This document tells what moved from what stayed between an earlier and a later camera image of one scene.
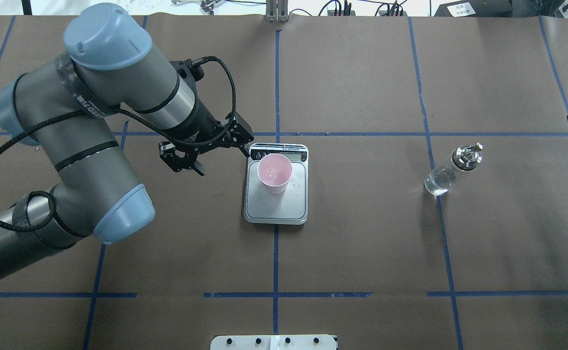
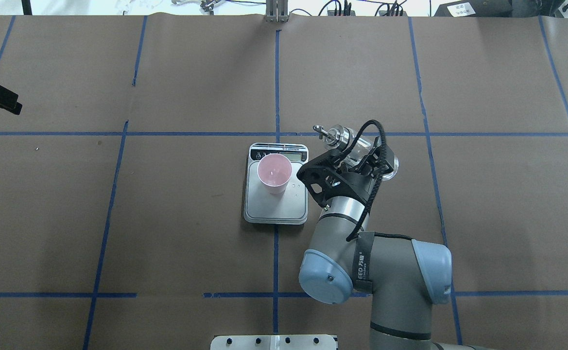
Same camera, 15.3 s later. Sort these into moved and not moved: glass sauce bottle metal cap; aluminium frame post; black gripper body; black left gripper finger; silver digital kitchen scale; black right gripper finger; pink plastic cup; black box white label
Moved: black gripper body; black right gripper finger; black left gripper finger; glass sauce bottle metal cap
Not moved: aluminium frame post; pink plastic cup; silver digital kitchen scale; black box white label
